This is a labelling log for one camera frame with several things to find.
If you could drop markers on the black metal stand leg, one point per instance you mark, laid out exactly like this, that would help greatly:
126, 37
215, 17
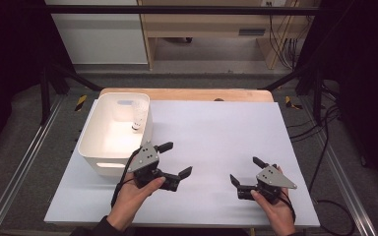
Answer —
316, 95
47, 91

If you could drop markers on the white feather shuttlecock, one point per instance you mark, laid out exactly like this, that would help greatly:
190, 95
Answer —
138, 116

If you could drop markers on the yellow black floor tape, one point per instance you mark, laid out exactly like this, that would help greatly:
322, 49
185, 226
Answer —
81, 102
290, 103

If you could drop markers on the light wooden desk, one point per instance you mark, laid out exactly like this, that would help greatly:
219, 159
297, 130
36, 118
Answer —
210, 29

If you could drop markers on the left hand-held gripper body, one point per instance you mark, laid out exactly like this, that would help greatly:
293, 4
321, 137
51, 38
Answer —
144, 162

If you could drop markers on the dark curtain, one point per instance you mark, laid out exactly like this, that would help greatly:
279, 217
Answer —
10, 49
364, 82

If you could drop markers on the black horizontal frame bar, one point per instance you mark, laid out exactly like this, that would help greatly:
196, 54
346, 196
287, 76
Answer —
177, 10

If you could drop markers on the person's left hand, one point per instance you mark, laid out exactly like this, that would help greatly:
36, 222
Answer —
129, 200

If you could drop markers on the white plastic storage bin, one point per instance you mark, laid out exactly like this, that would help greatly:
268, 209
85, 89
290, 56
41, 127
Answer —
108, 131

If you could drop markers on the person's right hand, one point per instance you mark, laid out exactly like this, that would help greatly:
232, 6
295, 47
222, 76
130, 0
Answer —
275, 213

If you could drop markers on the wooden table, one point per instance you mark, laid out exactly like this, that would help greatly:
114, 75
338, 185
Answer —
190, 94

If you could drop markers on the aluminium floor rail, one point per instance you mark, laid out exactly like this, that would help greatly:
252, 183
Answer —
19, 164
341, 170

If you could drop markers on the white cabinet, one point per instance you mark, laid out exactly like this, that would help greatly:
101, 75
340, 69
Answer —
101, 36

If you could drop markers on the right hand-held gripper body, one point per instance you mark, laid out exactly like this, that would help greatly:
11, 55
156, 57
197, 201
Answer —
272, 180

